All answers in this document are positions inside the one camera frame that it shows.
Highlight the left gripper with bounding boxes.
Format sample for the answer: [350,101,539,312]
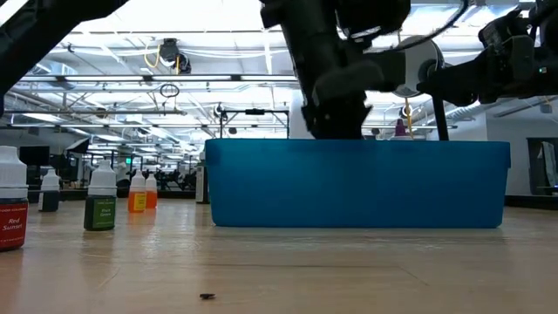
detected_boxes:
[282,41,409,140]

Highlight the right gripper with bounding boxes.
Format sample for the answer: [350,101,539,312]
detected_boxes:
[417,37,541,108]

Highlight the large purple-tipped coloring bottle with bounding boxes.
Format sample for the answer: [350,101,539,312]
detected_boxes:
[389,118,413,141]

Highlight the orange food coloring bottle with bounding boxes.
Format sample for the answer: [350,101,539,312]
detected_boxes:
[145,173,159,209]

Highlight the orange bottle yellow label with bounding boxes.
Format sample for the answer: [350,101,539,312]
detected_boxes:
[126,169,148,214]

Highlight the green food coloring bottle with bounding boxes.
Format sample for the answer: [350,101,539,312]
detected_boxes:
[83,159,118,232]

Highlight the dark blue food coloring bottle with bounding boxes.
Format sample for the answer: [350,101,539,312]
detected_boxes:
[37,168,61,213]

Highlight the red food coloring bottle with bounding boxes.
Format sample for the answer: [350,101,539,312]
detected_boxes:
[0,145,30,253]

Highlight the large green-tipped coloring bottle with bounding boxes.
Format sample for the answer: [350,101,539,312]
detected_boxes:
[194,150,211,205]

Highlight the white building column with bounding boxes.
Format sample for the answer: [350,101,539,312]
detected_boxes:
[289,89,315,140]

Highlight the blue plastic bin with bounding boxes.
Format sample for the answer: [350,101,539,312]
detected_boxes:
[204,138,512,230]

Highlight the black horizontal ceiling bar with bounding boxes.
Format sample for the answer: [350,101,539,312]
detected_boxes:
[19,73,302,85]

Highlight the background black robot rigs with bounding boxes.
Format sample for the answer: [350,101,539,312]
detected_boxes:
[154,169,195,193]

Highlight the grey horizontal ceiling pipe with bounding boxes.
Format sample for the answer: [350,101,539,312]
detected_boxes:
[3,108,188,117]

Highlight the black background monitor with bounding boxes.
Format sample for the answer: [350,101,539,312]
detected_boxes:
[18,146,51,167]

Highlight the yellow hanging power cord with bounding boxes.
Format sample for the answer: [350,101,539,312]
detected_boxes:
[403,98,414,140]

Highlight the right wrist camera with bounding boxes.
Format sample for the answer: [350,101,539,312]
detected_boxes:
[478,9,524,47]

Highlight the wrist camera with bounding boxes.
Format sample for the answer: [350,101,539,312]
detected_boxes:
[335,0,412,43]
[478,9,524,47]

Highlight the black background metal frame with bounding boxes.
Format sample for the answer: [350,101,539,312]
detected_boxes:
[219,108,291,140]

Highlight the dark framed wall screen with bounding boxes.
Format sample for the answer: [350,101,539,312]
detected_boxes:
[526,137,558,196]

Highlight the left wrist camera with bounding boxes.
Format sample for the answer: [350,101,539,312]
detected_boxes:
[335,0,412,43]

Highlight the black hanging cable loop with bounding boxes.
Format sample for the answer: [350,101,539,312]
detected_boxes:
[159,82,180,99]

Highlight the black ceiling cord reel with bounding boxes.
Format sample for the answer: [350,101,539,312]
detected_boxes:
[146,38,193,75]

